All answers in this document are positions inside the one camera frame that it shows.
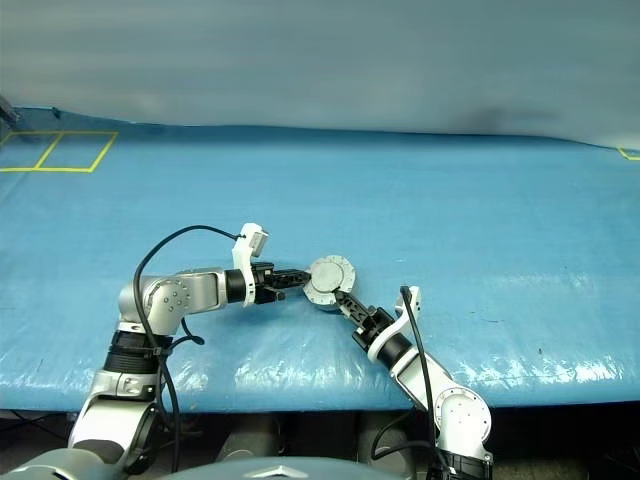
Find silver spoked metal wheel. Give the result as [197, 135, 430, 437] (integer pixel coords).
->
[308, 253, 358, 295]

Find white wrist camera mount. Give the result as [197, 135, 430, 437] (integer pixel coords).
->
[367, 285, 424, 361]
[231, 222, 272, 307]

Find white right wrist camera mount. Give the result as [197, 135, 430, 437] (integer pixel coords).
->
[367, 285, 424, 361]

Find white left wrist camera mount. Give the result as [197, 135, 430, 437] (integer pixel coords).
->
[231, 222, 272, 307]

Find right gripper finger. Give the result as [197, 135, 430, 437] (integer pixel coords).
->
[334, 288, 375, 325]

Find dark grey object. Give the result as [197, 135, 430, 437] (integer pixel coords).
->
[0, 92, 22, 126]

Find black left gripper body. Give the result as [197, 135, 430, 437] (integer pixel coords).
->
[249, 260, 278, 305]

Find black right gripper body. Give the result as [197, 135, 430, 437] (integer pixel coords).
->
[352, 307, 397, 354]

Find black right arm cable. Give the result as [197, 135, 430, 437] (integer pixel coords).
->
[370, 284, 451, 480]

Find grey rounded cylinder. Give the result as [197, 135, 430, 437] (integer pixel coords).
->
[357, 414, 416, 469]
[217, 415, 284, 464]

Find grey robot torso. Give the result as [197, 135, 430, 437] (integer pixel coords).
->
[164, 453, 401, 480]

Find blue table cover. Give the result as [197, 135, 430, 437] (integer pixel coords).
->
[0, 104, 640, 414]

